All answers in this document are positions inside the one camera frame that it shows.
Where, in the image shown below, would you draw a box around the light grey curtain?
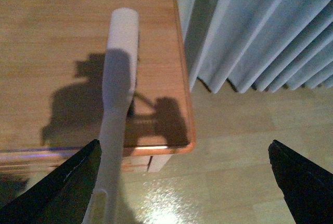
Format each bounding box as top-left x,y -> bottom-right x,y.
177,0 -> 332,93

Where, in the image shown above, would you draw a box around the beige hand brush black bristles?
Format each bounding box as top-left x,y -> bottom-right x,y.
83,7 -> 139,223

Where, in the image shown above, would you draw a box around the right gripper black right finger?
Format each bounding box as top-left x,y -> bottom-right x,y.
268,140 -> 332,223

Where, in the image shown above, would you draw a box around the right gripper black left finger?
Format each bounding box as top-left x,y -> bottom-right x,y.
1,139 -> 101,223

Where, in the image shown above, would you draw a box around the wooden nightstand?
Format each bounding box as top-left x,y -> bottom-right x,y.
1,0 -> 196,175

